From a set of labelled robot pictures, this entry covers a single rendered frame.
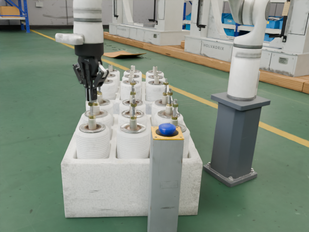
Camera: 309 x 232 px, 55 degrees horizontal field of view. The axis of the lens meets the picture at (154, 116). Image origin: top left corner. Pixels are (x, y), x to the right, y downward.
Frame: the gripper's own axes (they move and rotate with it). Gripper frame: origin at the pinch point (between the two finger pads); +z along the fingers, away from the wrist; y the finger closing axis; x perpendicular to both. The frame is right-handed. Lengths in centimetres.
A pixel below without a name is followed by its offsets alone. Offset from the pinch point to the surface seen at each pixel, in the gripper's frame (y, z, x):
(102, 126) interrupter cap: -1.5, 9.7, -2.5
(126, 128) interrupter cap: -7.5, 9.8, -6.3
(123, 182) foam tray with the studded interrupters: -11.8, 23.4, -0.9
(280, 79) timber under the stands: 10, 30, -200
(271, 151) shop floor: -28, 35, -76
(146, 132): -12.7, 10.4, -9.2
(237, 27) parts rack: 217, 12, -547
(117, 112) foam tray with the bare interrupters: 29, 22, -37
